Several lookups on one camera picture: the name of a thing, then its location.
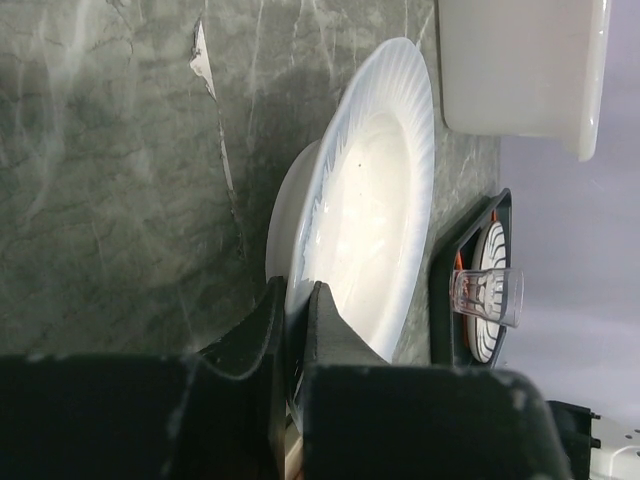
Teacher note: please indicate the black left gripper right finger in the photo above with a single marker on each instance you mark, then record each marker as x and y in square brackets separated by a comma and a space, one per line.
[366, 419]

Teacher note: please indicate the white plate with blue stripes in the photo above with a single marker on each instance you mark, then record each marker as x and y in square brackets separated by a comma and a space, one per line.
[490, 253]

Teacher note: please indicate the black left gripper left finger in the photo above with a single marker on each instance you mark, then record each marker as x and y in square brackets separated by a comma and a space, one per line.
[218, 413]

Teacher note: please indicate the white plastic bin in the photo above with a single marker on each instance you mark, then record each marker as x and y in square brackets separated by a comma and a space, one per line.
[525, 68]

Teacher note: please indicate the black serving tray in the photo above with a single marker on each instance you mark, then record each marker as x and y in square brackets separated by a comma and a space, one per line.
[446, 335]

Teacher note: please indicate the clear plastic cup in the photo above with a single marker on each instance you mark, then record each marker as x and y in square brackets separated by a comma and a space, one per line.
[469, 289]

